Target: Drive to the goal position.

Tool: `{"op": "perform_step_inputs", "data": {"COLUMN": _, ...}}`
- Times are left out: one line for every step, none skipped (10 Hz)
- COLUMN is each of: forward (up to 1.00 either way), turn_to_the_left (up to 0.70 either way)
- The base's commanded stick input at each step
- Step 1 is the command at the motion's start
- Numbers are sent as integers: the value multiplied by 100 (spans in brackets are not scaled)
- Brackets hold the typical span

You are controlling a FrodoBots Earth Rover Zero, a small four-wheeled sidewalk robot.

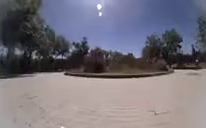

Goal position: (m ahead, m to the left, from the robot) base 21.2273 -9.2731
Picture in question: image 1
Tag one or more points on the brown bush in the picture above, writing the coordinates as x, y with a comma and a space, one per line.
95, 60

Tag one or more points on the raised round planting bed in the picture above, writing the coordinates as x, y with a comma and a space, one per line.
121, 72

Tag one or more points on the pale sandy gravel path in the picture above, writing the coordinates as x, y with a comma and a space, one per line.
101, 100

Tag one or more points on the row of trees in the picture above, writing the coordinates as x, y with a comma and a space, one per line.
41, 46

